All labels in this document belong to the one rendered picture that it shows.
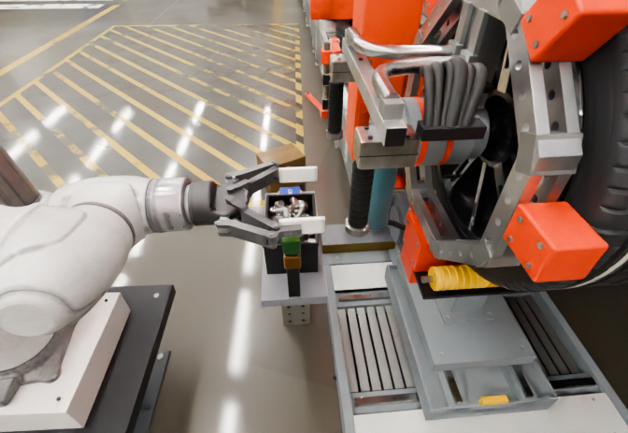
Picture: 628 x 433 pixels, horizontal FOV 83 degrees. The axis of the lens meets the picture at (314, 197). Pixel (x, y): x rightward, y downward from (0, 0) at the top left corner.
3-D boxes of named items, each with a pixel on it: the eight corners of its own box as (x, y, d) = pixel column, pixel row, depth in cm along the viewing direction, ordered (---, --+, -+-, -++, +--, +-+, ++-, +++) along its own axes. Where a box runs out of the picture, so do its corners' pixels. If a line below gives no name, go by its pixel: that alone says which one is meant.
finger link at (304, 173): (279, 182, 66) (279, 180, 66) (317, 180, 66) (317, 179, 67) (278, 169, 64) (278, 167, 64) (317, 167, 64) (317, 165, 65)
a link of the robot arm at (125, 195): (172, 217, 66) (148, 261, 54) (85, 222, 65) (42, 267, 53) (159, 163, 61) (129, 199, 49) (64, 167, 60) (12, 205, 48)
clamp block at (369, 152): (415, 167, 55) (421, 137, 51) (357, 170, 54) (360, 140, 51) (406, 150, 59) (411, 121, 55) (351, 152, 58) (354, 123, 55)
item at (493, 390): (546, 411, 103) (561, 396, 97) (424, 422, 101) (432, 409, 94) (473, 272, 141) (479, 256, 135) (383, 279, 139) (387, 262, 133)
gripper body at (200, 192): (201, 204, 65) (251, 201, 65) (192, 238, 58) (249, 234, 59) (192, 170, 60) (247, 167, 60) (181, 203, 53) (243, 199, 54)
